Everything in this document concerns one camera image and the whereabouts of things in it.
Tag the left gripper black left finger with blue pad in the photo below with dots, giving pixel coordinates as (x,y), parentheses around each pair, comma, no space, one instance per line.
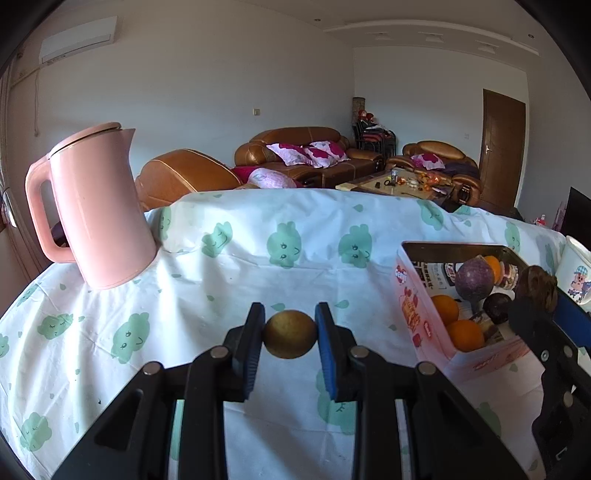
(179,408)

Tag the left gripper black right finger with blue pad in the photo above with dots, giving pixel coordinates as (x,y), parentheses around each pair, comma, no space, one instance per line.
(405,414)

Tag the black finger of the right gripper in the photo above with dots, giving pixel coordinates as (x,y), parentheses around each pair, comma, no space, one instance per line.
(560,341)

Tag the orange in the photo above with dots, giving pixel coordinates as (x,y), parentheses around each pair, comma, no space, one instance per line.
(466,335)
(495,265)
(447,308)

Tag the dark mangosteen back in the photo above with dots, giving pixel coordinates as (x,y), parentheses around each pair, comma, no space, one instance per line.
(540,287)

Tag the dark mangosteen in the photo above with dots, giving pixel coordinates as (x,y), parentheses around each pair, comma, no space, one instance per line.
(496,307)
(540,287)

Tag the dark mangosteen front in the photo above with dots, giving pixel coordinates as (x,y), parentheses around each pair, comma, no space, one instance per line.
(496,307)

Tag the purple passion fruit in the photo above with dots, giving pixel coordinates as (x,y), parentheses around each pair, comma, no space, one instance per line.
(475,281)

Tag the small yellow-green fruit back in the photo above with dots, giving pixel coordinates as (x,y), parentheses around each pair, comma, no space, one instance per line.
(290,334)

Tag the white tablecloth green clouds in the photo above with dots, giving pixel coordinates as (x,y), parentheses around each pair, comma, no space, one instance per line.
(67,350)

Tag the pink biscuit tin box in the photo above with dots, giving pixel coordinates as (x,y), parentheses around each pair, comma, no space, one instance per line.
(442,289)

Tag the white cartoon paper cup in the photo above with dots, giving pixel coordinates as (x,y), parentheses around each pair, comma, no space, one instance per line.
(574,273)

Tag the black television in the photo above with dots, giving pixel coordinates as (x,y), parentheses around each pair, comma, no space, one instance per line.
(577,216)

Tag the brown leather near armchair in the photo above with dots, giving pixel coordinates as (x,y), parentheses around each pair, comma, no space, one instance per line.
(170,176)

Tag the brown leather armchair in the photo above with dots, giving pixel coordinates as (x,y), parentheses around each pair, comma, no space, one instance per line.
(449,162)
(170,176)

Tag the wooden coffee table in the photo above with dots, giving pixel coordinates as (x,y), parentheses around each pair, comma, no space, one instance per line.
(400,182)

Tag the pink electric kettle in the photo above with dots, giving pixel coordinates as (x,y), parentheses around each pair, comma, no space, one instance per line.
(99,211)

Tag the brown leather far armchair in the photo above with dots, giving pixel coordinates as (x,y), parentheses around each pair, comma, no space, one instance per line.
(449,162)

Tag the pink cushion far armchair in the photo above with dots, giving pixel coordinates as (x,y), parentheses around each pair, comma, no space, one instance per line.
(428,161)

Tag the light pink pillow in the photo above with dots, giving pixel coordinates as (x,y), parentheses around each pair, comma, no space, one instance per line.
(264,178)

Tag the brown wooden door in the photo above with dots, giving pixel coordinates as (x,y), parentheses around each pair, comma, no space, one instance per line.
(502,149)

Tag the brown leather long sofa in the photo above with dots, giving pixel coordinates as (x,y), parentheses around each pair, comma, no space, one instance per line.
(361,163)

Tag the pink white cushion right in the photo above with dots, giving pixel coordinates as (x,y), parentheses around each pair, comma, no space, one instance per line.
(325,154)

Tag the pink white cushion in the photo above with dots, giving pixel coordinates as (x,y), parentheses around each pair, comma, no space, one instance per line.
(290,154)
(325,154)

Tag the stacked dark chairs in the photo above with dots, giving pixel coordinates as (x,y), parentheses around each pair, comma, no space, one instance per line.
(372,136)

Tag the pink white cushion left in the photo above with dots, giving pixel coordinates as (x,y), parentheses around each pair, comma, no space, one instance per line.
(290,154)

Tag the white wall air conditioner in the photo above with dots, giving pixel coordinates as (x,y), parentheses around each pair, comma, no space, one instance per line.
(77,39)

